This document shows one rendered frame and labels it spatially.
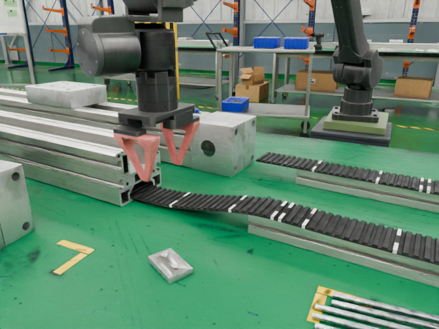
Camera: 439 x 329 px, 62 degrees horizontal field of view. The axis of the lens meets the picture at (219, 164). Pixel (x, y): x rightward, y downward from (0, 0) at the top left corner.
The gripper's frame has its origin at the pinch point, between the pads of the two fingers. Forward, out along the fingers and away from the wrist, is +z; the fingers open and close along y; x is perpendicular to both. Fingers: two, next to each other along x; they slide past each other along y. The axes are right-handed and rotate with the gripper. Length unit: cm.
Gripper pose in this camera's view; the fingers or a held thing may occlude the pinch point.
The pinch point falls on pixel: (161, 167)
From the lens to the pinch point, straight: 56.6
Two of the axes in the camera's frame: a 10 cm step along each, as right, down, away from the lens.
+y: -5.0, 3.0, -8.1
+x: 8.7, 1.7, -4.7
